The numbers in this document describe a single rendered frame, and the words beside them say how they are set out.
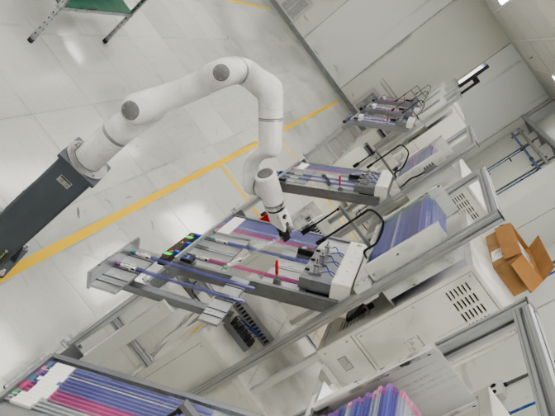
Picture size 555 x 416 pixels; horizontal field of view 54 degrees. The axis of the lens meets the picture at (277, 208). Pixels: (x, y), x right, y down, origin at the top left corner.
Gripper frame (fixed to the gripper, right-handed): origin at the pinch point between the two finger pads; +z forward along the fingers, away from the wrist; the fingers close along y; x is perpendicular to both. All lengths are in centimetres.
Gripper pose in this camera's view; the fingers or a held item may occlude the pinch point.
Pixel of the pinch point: (284, 235)
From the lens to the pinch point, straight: 221.5
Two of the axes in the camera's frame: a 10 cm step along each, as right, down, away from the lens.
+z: 2.4, 7.6, 6.1
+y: -6.0, -3.7, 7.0
